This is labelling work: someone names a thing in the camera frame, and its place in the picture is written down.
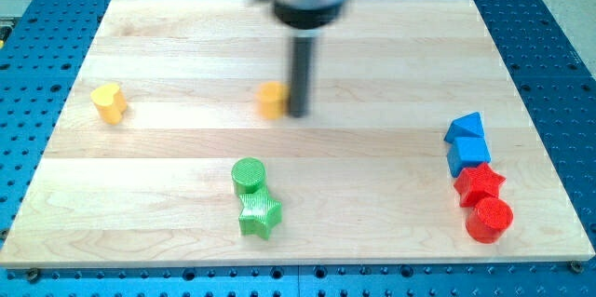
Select red cylinder block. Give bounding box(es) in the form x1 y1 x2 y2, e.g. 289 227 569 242
466 197 513 244

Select green star block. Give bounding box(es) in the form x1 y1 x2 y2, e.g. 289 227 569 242
238 187 282 240

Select yellow heart block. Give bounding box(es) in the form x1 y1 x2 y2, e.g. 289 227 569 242
90 83 128 125

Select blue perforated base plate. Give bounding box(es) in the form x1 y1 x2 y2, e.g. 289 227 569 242
1 0 595 296

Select red star block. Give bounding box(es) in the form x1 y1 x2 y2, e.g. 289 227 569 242
454 162 506 208

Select yellow cylinder block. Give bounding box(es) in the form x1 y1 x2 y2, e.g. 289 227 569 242
256 81 289 119

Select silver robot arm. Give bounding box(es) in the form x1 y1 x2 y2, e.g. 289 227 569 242
272 0 345 117

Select blue triangle block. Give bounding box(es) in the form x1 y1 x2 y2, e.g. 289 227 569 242
443 112 485 143

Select wooden board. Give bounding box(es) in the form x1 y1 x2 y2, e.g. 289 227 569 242
1 0 594 268

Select green cylinder block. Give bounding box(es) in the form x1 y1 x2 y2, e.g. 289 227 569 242
231 157 266 196

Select blue cube block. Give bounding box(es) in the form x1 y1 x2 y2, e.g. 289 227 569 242
446 137 492 178

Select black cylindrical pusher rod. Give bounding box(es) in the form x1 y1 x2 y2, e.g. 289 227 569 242
288 30 317 117

